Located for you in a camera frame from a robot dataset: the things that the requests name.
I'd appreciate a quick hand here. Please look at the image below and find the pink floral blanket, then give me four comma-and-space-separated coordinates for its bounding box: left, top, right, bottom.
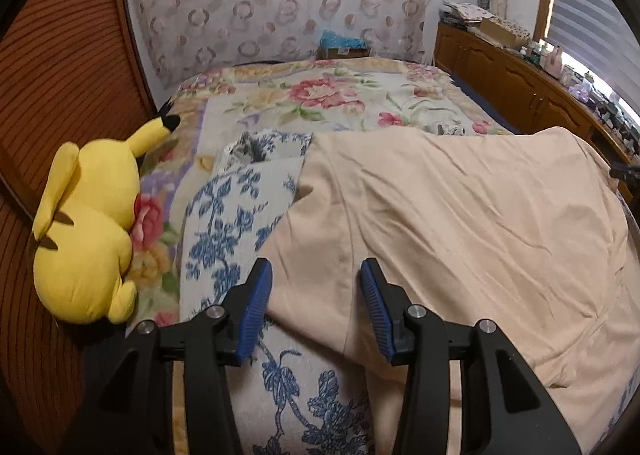
125, 57, 516, 331

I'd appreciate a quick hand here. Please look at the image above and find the peach printed t-shirt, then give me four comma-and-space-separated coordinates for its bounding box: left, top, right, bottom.
257, 125, 632, 455

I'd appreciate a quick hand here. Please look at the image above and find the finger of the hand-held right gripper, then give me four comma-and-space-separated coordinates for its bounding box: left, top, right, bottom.
609, 162, 640, 182

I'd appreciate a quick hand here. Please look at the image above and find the wooden side cabinet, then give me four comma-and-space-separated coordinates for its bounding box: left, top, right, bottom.
434, 22, 640, 170

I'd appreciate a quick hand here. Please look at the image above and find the brown louvered wardrobe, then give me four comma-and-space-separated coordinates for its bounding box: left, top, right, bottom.
0, 0, 157, 436

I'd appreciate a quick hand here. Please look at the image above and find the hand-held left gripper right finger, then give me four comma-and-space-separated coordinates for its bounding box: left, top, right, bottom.
360, 257, 583, 455

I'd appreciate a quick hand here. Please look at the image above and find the teal plastic bag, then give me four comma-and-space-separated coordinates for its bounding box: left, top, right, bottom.
320, 30, 366, 50

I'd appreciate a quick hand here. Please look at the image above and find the grey window blind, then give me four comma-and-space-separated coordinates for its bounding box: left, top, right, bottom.
552, 0, 640, 110

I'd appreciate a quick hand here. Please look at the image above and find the stack of papers on cabinet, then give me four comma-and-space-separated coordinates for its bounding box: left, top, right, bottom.
440, 1, 493, 26

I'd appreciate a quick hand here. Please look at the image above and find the blue floral bed cover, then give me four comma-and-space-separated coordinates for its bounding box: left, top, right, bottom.
177, 130, 376, 455

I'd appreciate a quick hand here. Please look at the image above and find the open cardboard box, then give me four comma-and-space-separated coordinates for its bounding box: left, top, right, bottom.
480, 17, 523, 48

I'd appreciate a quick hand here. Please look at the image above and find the small cardboard box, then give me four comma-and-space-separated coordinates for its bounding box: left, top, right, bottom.
317, 46, 372, 60

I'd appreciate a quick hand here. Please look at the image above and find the pink kettle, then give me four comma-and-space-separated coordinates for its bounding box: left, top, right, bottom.
547, 46, 566, 78

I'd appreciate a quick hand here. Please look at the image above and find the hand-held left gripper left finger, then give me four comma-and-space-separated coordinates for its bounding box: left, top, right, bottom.
60, 257, 274, 455

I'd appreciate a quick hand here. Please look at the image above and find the yellow plush toy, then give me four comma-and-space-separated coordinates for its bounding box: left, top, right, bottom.
31, 110, 182, 326

